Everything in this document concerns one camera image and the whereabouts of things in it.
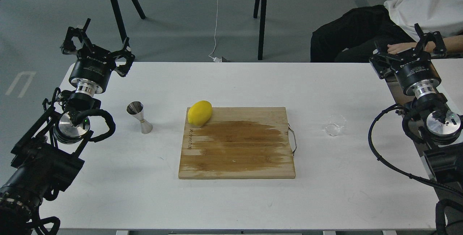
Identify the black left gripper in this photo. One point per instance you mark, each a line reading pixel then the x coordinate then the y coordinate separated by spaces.
pixel 91 64

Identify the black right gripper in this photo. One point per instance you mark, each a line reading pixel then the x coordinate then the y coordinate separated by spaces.
pixel 416 77

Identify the steel double jigger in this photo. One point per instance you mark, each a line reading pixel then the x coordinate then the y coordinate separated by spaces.
pixel 136 109

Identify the small clear glass cup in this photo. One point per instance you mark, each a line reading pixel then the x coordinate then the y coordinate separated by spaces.
pixel 335 124

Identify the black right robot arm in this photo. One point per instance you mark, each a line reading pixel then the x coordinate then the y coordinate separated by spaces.
pixel 427 119

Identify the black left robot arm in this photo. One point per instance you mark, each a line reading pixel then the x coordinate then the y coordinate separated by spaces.
pixel 46 158

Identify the white side table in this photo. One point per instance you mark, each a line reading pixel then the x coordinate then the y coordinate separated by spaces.
pixel 451 74

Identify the seated person white shirt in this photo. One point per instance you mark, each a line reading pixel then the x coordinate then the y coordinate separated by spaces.
pixel 352 37

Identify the yellow lemon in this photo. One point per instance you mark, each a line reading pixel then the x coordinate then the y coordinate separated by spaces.
pixel 200 113

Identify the wooden cutting board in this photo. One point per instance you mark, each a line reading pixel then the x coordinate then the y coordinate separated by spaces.
pixel 238 143

